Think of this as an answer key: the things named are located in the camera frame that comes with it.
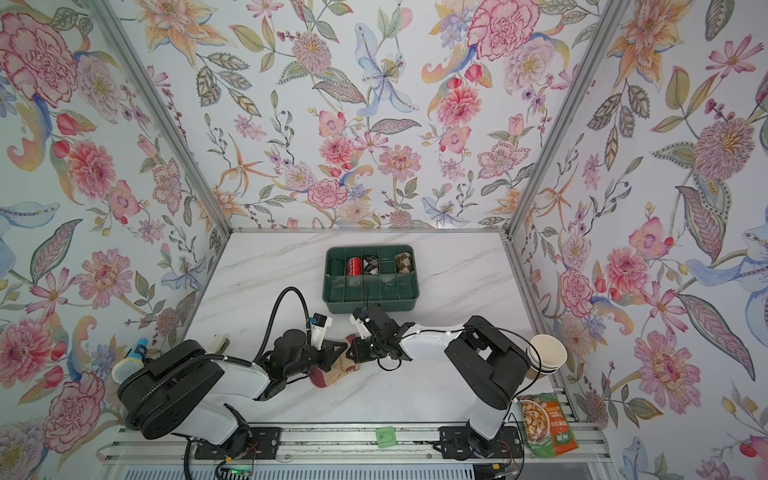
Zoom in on green divided organizer tray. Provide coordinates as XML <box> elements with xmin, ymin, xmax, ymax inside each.
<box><xmin>322</xmin><ymin>244</ymin><xmax>420</xmax><ymax>314</ymax></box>

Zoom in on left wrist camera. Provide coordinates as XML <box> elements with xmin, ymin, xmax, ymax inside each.
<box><xmin>309</xmin><ymin>313</ymin><xmax>333</xmax><ymax>350</ymax></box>

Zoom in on black white argyle rolled sock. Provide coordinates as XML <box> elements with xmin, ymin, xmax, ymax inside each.
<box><xmin>361</xmin><ymin>255</ymin><xmax>380</xmax><ymax>275</ymax></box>

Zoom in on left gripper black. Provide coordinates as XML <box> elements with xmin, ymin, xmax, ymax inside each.
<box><xmin>284</xmin><ymin>342</ymin><xmax>350</xmax><ymax>381</ymax></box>

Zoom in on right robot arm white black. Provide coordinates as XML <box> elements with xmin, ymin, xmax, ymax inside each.
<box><xmin>347</xmin><ymin>304</ymin><xmax>531</xmax><ymax>449</ymax></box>

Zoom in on small beige block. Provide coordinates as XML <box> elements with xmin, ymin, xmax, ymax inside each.
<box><xmin>214</xmin><ymin>337</ymin><xmax>230</xmax><ymax>355</ymax></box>

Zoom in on blue white toy microphone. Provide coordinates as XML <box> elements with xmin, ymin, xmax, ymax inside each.
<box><xmin>111</xmin><ymin>338</ymin><xmax>148</xmax><ymax>385</ymax></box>

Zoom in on striped tan maroon purple sock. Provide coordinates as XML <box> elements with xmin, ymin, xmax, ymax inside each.
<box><xmin>309</xmin><ymin>334</ymin><xmax>360</xmax><ymax>388</ymax></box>

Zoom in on left black corrugated cable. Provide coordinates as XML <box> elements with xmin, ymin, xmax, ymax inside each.
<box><xmin>122</xmin><ymin>286</ymin><xmax>313</xmax><ymax>430</ymax></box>

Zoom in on stacked paper cups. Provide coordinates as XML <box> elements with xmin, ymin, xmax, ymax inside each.
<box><xmin>526</xmin><ymin>334</ymin><xmax>568</xmax><ymax>380</ymax></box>

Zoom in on red rolled sock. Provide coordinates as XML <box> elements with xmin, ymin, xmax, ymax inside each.
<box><xmin>345</xmin><ymin>257</ymin><xmax>363</xmax><ymax>276</ymax></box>

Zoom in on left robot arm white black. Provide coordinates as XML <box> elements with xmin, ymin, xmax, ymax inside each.
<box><xmin>118</xmin><ymin>329</ymin><xmax>349</xmax><ymax>454</ymax></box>

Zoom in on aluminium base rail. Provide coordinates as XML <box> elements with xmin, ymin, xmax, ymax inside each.
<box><xmin>97</xmin><ymin>422</ymin><xmax>611</xmax><ymax>466</ymax></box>

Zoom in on brown checkered rolled sock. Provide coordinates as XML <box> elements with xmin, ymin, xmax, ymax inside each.
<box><xmin>395</xmin><ymin>251</ymin><xmax>414</xmax><ymax>274</ymax></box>

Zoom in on green sticky tag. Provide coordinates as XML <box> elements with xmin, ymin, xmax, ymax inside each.
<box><xmin>375</xmin><ymin>426</ymin><xmax>398</xmax><ymax>449</ymax></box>

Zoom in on green snack packet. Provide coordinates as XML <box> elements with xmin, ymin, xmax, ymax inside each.
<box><xmin>520</xmin><ymin>393</ymin><xmax>579</xmax><ymax>458</ymax></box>

